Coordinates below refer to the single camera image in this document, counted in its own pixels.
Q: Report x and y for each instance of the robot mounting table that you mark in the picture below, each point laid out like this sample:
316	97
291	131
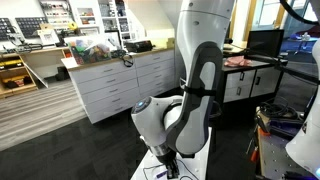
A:
273	156

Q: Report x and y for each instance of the white picture frame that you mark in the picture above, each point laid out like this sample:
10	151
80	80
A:
47	36

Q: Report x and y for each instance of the wooden shelf unit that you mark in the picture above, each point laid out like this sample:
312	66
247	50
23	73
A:
20	71

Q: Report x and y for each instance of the pink cloth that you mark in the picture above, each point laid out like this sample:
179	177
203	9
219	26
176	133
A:
237	61

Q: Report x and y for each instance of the tall white display shelf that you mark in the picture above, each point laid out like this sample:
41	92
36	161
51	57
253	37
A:
100	18

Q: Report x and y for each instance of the black keyboard panel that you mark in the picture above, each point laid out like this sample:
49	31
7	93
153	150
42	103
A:
30	26

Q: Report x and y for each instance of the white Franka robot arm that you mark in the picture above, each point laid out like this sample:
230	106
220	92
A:
200	100

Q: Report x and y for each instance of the dark laptop screen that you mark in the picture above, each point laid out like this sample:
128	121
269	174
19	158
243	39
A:
265	43

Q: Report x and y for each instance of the clear bin of colourful items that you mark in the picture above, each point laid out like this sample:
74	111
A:
90	50

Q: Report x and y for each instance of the white drawer cabinet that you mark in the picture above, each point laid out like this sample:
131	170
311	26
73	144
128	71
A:
116	86

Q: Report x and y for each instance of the small black floor box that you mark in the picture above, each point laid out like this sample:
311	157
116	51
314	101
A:
62	73

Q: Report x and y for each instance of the leaning white board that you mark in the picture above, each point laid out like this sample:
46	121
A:
36	75

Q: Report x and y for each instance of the black box device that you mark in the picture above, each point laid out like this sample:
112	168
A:
138	45

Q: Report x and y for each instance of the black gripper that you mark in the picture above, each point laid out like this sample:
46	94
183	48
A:
169	161

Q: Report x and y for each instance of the white parts shelf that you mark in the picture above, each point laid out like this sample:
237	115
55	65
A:
56	13

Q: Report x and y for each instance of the purple marker pen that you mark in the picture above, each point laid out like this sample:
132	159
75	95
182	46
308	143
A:
161	173

